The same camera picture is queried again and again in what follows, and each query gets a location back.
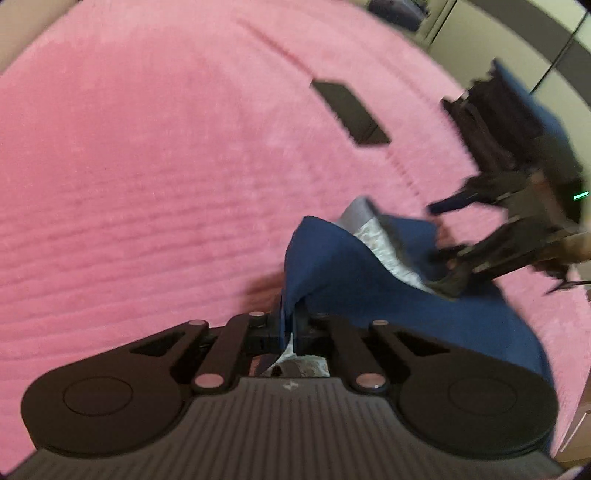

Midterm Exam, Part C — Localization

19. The black phone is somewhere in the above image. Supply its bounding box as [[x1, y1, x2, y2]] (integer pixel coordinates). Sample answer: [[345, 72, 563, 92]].
[[311, 79, 391, 147]]

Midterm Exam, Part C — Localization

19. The pink fuzzy bed blanket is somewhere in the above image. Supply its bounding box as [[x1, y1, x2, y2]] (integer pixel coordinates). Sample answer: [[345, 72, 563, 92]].
[[0, 0, 591, 476]]

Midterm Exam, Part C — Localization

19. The navy blue shirt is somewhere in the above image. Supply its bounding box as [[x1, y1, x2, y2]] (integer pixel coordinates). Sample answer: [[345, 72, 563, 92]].
[[281, 60, 552, 379]]

